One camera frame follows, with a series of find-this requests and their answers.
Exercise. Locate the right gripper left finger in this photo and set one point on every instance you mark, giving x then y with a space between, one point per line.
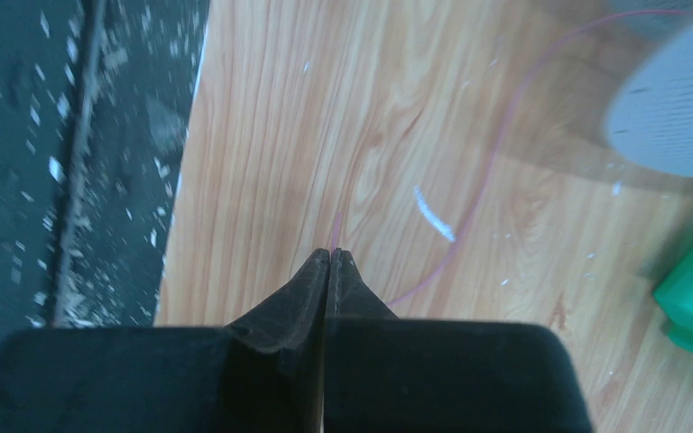
260 373

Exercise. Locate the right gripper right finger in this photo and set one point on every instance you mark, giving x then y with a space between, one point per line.
389 374

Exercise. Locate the grey cable spool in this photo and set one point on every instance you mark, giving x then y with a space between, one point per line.
650 119

